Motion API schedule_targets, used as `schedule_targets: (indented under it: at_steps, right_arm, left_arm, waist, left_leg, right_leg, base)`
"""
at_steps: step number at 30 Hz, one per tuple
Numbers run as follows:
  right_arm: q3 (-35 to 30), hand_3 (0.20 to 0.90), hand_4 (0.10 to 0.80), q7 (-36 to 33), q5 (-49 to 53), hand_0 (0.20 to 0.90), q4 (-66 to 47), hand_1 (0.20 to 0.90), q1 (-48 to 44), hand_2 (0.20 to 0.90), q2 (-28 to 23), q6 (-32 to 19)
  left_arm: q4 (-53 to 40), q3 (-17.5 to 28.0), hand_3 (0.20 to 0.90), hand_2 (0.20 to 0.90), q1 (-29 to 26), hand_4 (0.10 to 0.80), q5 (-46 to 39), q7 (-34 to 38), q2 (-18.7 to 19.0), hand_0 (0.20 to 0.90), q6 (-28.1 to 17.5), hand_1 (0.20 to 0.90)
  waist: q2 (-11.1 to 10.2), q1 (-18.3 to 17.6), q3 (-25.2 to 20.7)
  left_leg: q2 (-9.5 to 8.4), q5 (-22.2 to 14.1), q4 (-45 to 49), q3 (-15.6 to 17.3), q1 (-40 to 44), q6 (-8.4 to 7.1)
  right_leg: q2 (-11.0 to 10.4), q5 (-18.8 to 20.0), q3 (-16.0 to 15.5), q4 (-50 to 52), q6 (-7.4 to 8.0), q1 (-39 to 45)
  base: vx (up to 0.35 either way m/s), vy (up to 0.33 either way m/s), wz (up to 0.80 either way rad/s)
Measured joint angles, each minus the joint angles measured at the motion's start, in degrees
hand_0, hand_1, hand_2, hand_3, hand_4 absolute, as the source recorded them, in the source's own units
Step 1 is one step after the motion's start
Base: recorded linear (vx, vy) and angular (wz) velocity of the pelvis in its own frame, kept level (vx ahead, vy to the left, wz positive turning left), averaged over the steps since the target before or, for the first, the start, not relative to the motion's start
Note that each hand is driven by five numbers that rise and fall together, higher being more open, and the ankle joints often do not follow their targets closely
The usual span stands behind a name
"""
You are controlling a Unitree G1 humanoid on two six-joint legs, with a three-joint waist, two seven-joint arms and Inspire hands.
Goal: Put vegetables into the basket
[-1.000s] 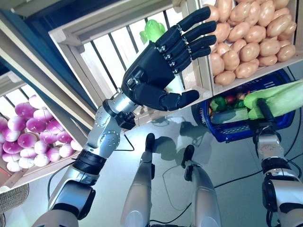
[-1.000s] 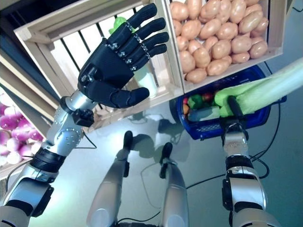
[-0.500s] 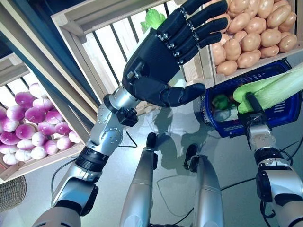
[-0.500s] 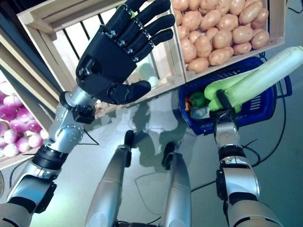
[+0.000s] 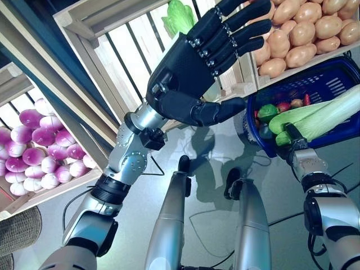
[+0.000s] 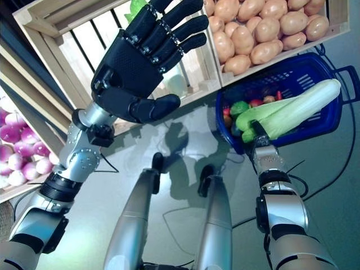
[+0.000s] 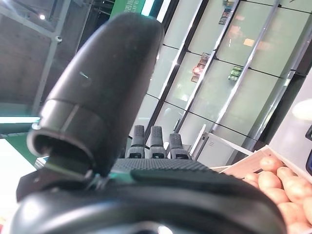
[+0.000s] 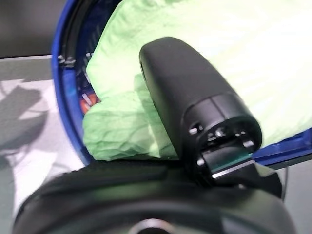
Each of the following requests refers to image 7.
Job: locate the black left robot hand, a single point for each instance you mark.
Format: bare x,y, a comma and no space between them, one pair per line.
109,73

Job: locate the blue plastic shopping basket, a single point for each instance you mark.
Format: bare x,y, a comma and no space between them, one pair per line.
309,161

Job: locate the round ceiling light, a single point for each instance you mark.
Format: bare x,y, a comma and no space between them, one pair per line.
42,17

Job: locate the red brown package stack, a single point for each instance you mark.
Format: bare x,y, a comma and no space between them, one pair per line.
198,67

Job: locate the green package stack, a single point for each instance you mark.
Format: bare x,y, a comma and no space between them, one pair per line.
235,73

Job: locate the white low cabinet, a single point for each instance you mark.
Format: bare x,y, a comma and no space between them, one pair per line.
217,146

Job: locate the wooden potato crate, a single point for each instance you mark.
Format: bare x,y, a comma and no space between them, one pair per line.
243,165

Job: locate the brown potato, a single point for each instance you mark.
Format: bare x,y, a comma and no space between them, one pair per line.
268,163
292,182
269,180

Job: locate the white dome camera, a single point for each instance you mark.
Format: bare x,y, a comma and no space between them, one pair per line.
58,38

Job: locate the green wall sign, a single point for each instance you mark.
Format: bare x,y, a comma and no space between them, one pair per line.
124,7

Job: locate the glass shelf wall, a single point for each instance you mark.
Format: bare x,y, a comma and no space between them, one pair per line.
219,97

